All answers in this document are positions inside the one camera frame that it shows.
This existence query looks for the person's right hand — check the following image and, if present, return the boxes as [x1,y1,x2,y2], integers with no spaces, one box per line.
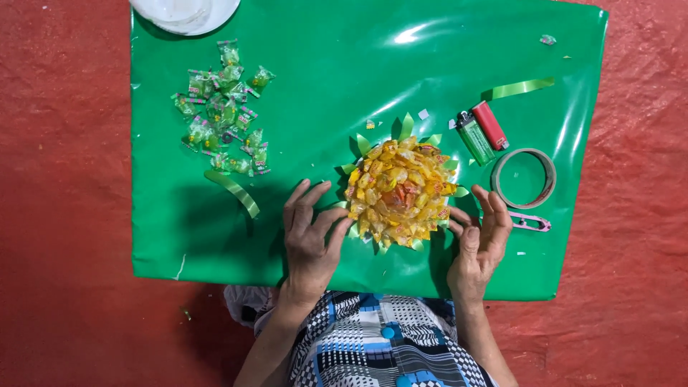
[447,184,514,303]

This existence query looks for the person's left hand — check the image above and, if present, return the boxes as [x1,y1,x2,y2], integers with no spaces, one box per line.
[282,179,355,300]

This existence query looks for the pink thread snips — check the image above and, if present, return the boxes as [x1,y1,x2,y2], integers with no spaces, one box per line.
[508,211,552,233]

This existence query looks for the white plastic bag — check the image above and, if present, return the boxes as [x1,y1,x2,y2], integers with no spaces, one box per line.
[224,285,276,329]

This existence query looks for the short green ribbon strip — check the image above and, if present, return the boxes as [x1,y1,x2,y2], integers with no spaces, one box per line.
[203,170,260,219]

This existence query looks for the yellow candy flower with green petals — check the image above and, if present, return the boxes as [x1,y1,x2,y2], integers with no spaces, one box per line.
[333,112,470,254]

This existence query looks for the clear adhesive tape roll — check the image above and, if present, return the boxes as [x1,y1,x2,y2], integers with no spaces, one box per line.
[491,148,557,210]

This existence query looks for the person's blue checkered patterned clothing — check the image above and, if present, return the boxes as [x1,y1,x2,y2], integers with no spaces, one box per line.
[254,290,500,387]

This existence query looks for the green lighter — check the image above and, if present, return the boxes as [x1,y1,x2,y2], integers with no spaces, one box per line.
[456,111,496,167]

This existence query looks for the red lighter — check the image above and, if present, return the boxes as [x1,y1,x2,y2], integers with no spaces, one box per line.
[471,100,510,152]

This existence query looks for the pile of green wrapped candies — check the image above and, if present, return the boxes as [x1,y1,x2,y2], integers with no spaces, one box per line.
[171,39,277,177]

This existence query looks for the long green ribbon strip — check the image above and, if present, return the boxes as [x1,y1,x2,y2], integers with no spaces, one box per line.
[481,77,555,102]

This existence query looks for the green glossy wrapping paper sheet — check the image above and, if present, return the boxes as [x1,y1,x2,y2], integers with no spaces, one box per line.
[130,0,610,302]

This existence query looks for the white plate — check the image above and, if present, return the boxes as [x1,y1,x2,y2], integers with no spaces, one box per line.
[129,0,242,37]

